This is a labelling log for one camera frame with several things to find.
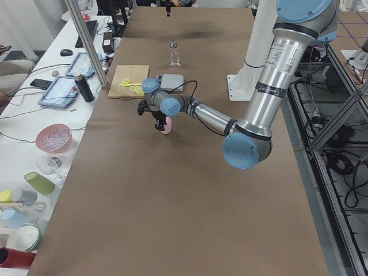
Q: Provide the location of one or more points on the pink plastic cup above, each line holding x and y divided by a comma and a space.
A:
167, 126

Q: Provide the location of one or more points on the glass sauce bottle metal spout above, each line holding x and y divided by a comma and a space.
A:
174, 57

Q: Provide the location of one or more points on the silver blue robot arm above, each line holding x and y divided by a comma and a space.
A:
298, 24

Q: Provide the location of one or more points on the silver digital kitchen scale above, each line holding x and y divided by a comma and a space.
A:
171, 81

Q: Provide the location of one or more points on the green plastic cup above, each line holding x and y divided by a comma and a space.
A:
40, 183

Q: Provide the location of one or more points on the grey plastic cup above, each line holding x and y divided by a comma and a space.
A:
27, 197

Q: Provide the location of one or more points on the yellow plastic cup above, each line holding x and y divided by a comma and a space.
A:
5, 196

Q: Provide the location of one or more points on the light blue cup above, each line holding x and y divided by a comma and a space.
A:
13, 218

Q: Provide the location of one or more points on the lemon slice front left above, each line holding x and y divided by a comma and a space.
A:
139, 91

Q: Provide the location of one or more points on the lemon slice middle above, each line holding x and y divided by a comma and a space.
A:
135, 88

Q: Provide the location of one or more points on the yellow plastic knife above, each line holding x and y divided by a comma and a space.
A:
132, 84

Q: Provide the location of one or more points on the lemon slice by knife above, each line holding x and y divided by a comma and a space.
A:
125, 81

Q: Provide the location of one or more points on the wooden cutting board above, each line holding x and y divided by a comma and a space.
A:
137, 74

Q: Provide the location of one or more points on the brown table cover sheet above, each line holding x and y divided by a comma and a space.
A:
137, 202

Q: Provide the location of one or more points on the black water bottle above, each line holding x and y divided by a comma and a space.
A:
83, 87

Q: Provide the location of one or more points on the blue teach pendant far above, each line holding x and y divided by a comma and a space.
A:
82, 64

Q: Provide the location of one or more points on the blue teach pendant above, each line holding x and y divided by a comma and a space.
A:
82, 64
61, 93

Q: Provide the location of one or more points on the blue teach pendant near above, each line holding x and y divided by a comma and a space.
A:
61, 93

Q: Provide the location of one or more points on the pink bowl with ice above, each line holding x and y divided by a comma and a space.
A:
54, 139

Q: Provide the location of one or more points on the black computer mouse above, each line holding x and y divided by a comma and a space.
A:
66, 52

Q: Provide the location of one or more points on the wine glass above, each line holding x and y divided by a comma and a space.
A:
50, 165

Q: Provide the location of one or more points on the black smartphone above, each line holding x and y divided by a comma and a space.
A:
41, 83

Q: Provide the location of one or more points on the white green rim bowl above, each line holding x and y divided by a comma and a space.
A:
25, 238

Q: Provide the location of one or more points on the red cylinder container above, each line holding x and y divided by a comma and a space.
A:
11, 258

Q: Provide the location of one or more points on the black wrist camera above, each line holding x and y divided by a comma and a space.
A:
143, 107

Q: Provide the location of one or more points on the aluminium frame post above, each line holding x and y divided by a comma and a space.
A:
83, 32

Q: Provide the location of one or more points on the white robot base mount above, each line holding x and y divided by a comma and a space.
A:
242, 85

